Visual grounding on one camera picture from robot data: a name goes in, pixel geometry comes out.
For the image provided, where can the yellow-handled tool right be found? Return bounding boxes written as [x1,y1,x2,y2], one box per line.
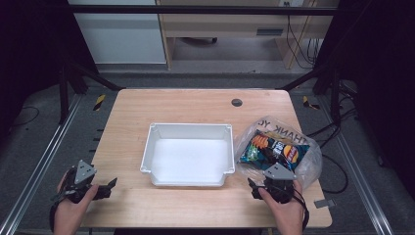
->
[300,95,321,112]

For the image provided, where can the person's left hand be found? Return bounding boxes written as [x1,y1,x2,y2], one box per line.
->
[53,169,100,228]

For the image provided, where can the person's right hand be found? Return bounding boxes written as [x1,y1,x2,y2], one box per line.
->
[258,180,305,228]

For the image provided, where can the hanging black cables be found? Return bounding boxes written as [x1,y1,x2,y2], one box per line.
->
[285,2,325,71]

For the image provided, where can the yellow-handled tool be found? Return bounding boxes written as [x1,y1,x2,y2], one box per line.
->
[92,93,108,113]
[300,95,321,112]

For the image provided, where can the black metal stand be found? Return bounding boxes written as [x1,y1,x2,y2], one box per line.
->
[58,61,124,125]
[279,61,345,127]

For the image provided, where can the black horizontal frame bar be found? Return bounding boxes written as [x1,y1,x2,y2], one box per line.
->
[65,4,339,17]

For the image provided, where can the black curtain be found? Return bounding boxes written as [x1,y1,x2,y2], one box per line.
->
[317,0,415,192]
[0,0,100,145]

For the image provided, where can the clear plastic shopping bag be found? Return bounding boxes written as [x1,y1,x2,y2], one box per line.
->
[233,115,324,191]

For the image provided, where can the grey metal bracket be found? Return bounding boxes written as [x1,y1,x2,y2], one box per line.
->
[313,198,337,210]

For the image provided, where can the yellow-handled tool left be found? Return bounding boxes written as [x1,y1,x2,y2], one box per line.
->
[92,93,108,113]

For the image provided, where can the grey desk label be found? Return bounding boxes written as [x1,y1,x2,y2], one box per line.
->
[255,27,285,37]

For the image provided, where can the white cabinet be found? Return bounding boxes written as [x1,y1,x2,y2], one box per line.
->
[67,0,167,66]

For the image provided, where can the white plastic bin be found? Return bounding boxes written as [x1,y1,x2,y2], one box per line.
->
[140,122,236,188]

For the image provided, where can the black floor cable loop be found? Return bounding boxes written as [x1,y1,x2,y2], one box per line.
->
[320,153,349,195]

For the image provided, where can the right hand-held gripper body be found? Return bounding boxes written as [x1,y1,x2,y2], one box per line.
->
[260,162,298,205]

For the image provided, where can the thin black floor cable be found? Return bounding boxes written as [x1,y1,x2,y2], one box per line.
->
[10,105,41,128]

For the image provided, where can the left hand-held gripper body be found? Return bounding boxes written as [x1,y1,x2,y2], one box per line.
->
[50,160,99,205]

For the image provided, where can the black floor cable bundle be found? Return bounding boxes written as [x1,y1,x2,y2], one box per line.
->
[305,107,359,142]

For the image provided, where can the aluminium floor rail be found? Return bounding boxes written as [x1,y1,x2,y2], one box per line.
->
[317,96,396,235]
[0,94,83,235]

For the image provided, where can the dark blue chip bag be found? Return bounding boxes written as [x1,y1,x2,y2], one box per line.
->
[238,129,310,172]

